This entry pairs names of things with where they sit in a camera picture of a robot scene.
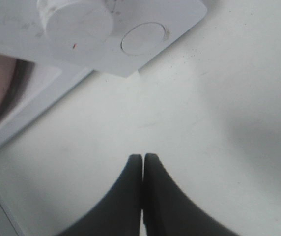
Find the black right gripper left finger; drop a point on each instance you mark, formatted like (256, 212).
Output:
(119, 212)

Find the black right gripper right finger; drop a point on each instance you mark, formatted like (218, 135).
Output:
(167, 211)

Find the round white door button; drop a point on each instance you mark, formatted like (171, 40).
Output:
(143, 38)

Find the white microwave oven body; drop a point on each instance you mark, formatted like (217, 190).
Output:
(57, 70)

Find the white timer knob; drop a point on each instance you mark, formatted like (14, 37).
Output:
(67, 23)

